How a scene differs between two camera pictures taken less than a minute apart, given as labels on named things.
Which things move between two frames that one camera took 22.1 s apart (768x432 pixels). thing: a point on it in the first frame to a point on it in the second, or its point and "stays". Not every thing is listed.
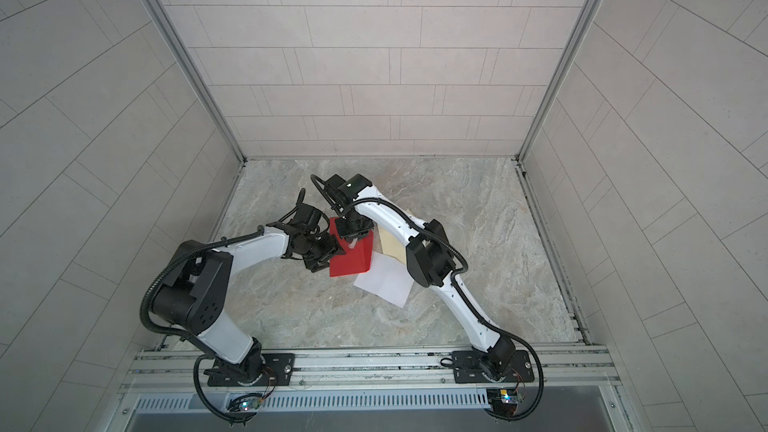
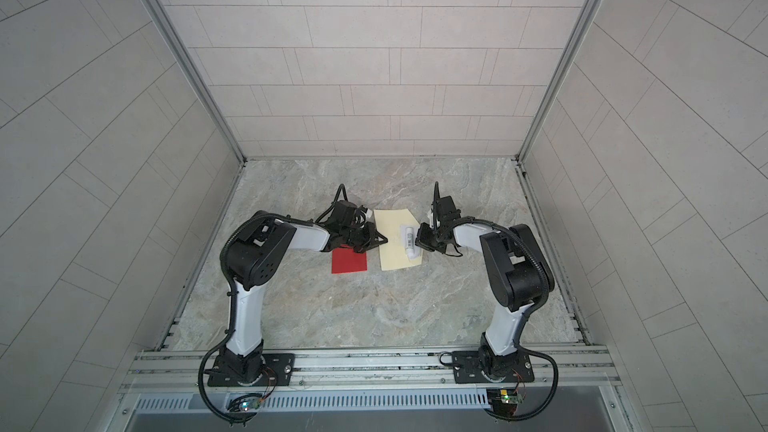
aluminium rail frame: [184, 372] stays
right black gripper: [348, 234] to [423, 239]
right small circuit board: [503, 401] stays
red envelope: [355, 260] stays
